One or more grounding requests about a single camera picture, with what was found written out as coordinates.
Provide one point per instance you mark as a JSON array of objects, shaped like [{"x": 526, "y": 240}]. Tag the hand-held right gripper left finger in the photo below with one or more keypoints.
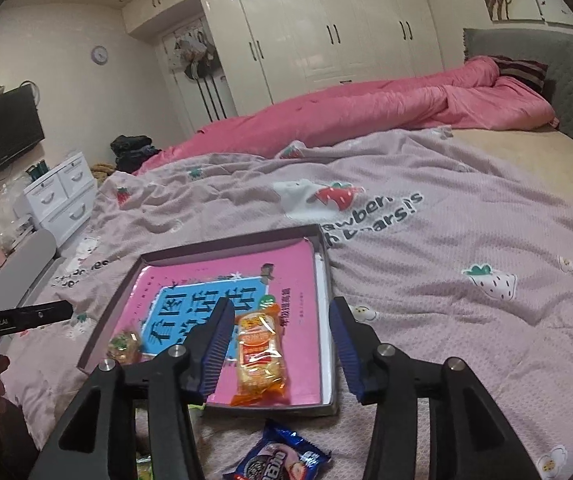
[{"x": 216, "y": 350}]

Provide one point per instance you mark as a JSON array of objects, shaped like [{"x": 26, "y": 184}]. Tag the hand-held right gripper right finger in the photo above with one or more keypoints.
[{"x": 349, "y": 355}]

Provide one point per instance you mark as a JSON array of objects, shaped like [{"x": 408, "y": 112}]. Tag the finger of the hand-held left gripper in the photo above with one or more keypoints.
[{"x": 26, "y": 317}]

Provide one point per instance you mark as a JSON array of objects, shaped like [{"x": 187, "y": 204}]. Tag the orange snack packet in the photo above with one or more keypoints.
[{"x": 261, "y": 360}]

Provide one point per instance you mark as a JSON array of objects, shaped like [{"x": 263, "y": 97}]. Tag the shallow cardboard box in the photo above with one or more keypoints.
[{"x": 114, "y": 312}]

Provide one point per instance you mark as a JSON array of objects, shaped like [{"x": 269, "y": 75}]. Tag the clear-wrapped cracker green label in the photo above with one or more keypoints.
[{"x": 124, "y": 347}]

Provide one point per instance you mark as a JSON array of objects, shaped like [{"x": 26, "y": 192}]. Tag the blue cookie packet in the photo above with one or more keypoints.
[{"x": 271, "y": 460}]

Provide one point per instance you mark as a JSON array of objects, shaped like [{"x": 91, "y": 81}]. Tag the light green snack packet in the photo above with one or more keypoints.
[{"x": 144, "y": 467}]

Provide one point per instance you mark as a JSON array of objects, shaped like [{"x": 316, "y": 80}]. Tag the grey padded chair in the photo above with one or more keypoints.
[{"x": 16, "y": 270}]

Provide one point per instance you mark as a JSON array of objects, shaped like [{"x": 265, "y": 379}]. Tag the pink book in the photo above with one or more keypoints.
[{"x": 296, "y": 320}]

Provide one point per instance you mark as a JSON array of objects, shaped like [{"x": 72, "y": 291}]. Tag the pink strawberry printed blanket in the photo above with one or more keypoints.
[{"x": 416, "y": 285}]

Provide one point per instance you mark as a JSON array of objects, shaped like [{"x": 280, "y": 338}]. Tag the white drawer unit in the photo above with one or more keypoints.
[{"x": 61, "y": 195}]

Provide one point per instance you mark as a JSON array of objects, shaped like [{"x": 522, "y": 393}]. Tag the dark green bottles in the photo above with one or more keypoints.
[{"x": 37, "y": 170}]

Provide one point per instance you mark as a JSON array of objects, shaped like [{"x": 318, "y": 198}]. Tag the brown plush cloth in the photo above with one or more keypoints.
[{"x": 101, "y": 172}]

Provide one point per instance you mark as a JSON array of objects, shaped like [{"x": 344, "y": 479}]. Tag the dark clothes pile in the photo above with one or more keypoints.
[{"x": 131, "y": 152}]

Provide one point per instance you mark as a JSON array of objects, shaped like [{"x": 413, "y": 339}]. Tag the pink quilt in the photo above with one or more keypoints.
[{"x": 341, "y": 105}]

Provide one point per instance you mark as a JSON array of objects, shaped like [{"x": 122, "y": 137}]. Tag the beige bedsheet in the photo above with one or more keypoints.
[{"x": 531, "y": 155}]

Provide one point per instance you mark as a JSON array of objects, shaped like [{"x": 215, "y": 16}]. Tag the hanging bags and belts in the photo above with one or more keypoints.
[{"x": 194, "y": 52}]

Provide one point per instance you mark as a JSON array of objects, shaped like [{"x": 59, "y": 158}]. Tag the white wardrobe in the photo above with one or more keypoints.
[{"x": 346, "y": 25}]

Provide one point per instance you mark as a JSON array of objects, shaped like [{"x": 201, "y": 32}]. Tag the dark striped pillow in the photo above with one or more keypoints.
[{"x": 523, "y": 72}]

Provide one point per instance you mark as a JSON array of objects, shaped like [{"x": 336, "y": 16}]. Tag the round wall clock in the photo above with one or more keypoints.
[{"x": 100, "y": 54}]

